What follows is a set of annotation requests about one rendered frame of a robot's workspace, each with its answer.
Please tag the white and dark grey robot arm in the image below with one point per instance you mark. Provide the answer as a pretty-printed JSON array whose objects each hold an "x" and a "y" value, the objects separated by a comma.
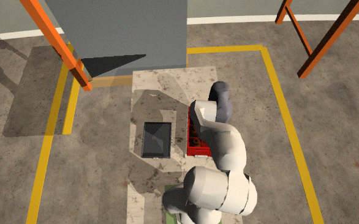
[{"x": 205, "y": 193}]

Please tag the red plastic crate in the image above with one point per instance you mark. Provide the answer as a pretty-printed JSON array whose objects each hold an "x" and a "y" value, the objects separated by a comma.
[{"x": 191, "y": 150}]

